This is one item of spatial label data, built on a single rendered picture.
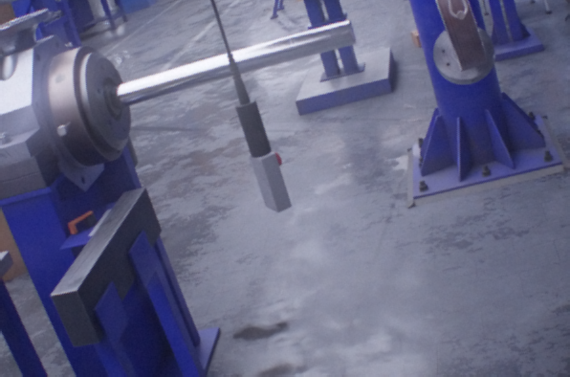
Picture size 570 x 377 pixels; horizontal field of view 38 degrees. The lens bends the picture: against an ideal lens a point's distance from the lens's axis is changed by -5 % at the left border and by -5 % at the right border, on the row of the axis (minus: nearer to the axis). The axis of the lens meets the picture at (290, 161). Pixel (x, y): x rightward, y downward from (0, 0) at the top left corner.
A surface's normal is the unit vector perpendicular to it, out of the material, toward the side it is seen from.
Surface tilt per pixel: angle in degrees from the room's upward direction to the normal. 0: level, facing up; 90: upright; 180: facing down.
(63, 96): 65
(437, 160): 90
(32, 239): 90
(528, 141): 90
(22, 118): 90
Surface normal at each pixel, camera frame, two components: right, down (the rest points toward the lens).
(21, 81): -0.28, -0.40
